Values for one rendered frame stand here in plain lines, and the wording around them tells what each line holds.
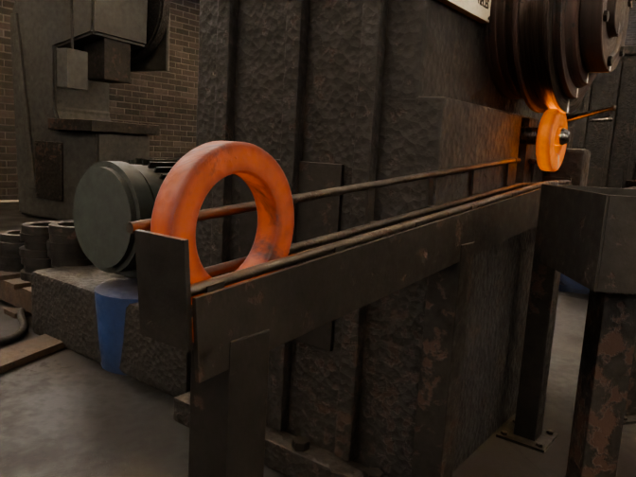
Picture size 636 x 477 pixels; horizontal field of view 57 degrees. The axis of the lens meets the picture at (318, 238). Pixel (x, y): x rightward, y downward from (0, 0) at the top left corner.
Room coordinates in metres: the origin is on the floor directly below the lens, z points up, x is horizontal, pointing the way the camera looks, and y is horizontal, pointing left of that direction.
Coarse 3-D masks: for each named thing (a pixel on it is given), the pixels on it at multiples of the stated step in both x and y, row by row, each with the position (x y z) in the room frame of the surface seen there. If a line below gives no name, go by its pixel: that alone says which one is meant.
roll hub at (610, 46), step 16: (592, 0) 1.32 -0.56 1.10; (608, 0) 1.37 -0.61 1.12; (624, 0) 1.43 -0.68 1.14; (592, 16) 1.32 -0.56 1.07; (624, 16) 1.45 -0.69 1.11; (592, 32) 1.33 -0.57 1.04; (608, 32) 1.40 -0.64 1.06; (624, 32) 1.50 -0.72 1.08; (592, 48) 1.35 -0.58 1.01; (608, 48) 1.43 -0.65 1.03; (592, 64) 1.39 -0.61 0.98
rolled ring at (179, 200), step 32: (192, 160) 0.57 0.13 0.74; (224, 160) 0.59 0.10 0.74; (256, 160) 0.63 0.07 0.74; (160, 192) 0.56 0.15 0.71; (192, 192) 0.56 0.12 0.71; (256, 192) 0.66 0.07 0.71; (288, 192) 0.67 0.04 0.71; (160, 224) 0.55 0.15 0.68; (192, 224) 0.56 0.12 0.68; (288, 224) 0.68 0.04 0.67; (192, 256) 0.56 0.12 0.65; (256, 256) 0.66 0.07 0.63
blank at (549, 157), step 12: (540, 120) 1.44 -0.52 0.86; (552, 120) 1.43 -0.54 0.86; (564, 120) 1.50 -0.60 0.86; (540, 132) 1.43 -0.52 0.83; (552, 132) 1.42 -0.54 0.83; (540, 144) 1.43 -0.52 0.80; (552, 144) 1.43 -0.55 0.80; (564, 144) 1.52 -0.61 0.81; (540, 156) 1.44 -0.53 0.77; (552, 156) 1.44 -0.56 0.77; (540, 168) 1.47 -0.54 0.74; (552, 168) 1.45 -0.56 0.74
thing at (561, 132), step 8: (528, 128) 1.51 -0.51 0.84; (536, 128) 1.50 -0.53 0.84; (560, 128) 1.47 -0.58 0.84; (520, 136) 1.51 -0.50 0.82; (528, 136) 1.50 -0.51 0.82; (536, 136) 1.49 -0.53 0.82; (560, 136) 1.45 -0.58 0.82; (568, 136) 1.45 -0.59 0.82; (528, 144) 1.52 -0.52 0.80; (560, 144) 1.46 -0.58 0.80
